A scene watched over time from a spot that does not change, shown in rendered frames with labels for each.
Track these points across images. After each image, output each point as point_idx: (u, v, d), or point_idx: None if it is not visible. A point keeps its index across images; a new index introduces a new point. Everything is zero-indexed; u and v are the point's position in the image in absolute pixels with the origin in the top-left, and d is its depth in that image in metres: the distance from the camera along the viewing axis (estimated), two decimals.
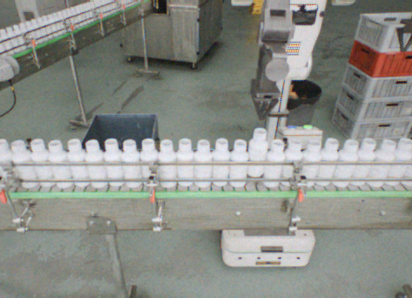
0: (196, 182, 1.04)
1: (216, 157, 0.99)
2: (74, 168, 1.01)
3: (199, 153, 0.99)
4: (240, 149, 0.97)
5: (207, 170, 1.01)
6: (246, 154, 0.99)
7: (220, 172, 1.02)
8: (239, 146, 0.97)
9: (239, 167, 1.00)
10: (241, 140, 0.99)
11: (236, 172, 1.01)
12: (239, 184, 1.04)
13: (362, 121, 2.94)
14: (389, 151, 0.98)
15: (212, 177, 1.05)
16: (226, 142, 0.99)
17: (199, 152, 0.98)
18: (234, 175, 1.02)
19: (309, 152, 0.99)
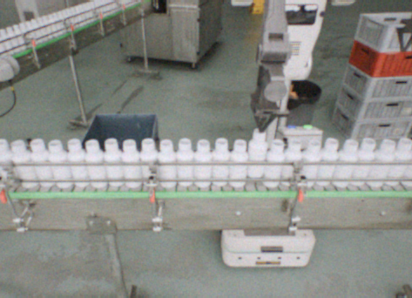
0: (196, 182, 1.04)
1: (217, 157, 0.99)
2: (74, 168, 1.01)
3: (199, 153, 0.99)
4: (239, 149, 0.97)
5: (206, 170, 1.01)
6: (245, 155, 0.99)
7: (221, 172, 1.02)
8: (239, 146, 0.97)
9: (237, 167, 1.00)
10: (242, 140, 0.99)
11: (234, 172, 1.01)
12: (237, 184, 1.04)
13: (362, 121, 2.94)
14: (389, 151, 0.98)
15: (212, 177, 1.05)
16: (226, 142, 0.99)
17: (199, 152, 0.99)
18: (233, 175, 1.02)
19: (309, 152, 0.99)
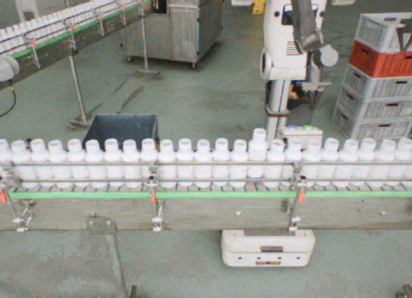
0: (196, 182, 1.04)
1: (217, 157, 0.99)
2: (74, 168, 1.01)
3: (199, 153, 0.99)
4: (239, 149, 0.97)
5: (206, 170, 1.01)
6: (245, 155, 0.99)
7: (221, 172, 1.02)
8: (239, 146, 0.97)
9: (237, 167, 1.00)
10: (242, 140, 0.99)
11: (234, 172, 1.01)
12: (237, 184, 1.04)
13: (362, 121, 2.94)
14: (389, 151, 0.98)
15: (212, 177, 1.05)
16: (226, 142, 0.99)
17: (199, 152, 0.99)
18: (233, 175, 1.02)
19: (309, 152, 0.99)
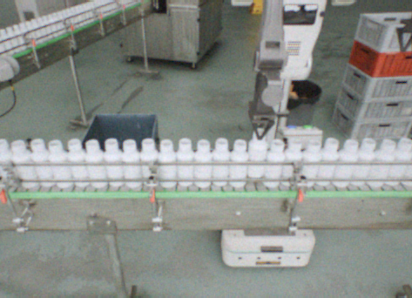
0: (196, 182, 1.04)
1: (217, 157, 0.99)
2: (74, 168, 1.01)
3: (199, 153, 0.99)
4: (239, 149, 0.97)
5: (206, 170, 1.01)
6: (245, 155, 0.99)
7: (221, 172, 1.02)
8: (239, 146, 0.97)
9: (237, 167, 1.00)
10: (242, 140, 0.99)
11: (234, 172, 1.01)
12: (237, 184, 1.04)
13: (362, 121, 2.94)
14: (389, 151, 0.98)
15: (212, 177, 1.05)
16: (226, 142, 0.99)
17: (199, 152, 0.99)
18: (233, 175, 1.02)
19: (309, 152, 0.99)
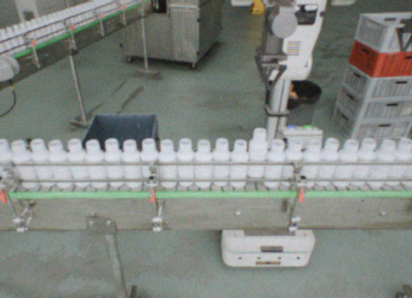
0: (196, 182, 1.04)
1: (218, 157, 0.99)
2: (74, 168, 1.01)
3: (199, 153, 0.99)
4: (239, 149, 0.97)
5: (206, 170, 1.00)
6: (245, 155, 0.99)
7: (222, 172, 1.02)
8: (239, 146, 0.97)
9: (237, 167, 1.00)
10: (243, 140, 0.99)
11: (234, 172, 1.01)
12: (237, 184, 1.04)
13: (362, 121, 2.94)
14: (389, 151, 0.98)
15: (213, 177, 1.04)
16: (226, 141, 0.99)
17: (199, 152, 0.99)
18: (233, 175, 1.02)
19: (309, 152, 0.99)
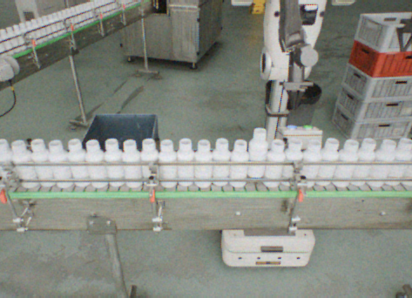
0: (196, 182, 1.04)
1: (218, 157, 0.99)
2: (74, 168, 1.01)
3: (199, 153, 0.99)
4: (239, 149, 0.97)
5: (206, 170, 1.00)
6: (245, 155, 0.99)
7: (222, 172, 1.02)
8: (239, 146, 0.97)
9: (237, 167, 1.00)
10: (243, 140, 0.99)
11: (234, 172, 1.01)
12: (237, 184, 1.04)
13: (362, 121, 2.94)
14: (389, 151, 0.98)
15: (213, 177, 1.04)
16: (226, 141, 0.99)
17: (199, 152, 0.99)
18: (233, 175, 1.02)
19: (309, 152, 0.99)
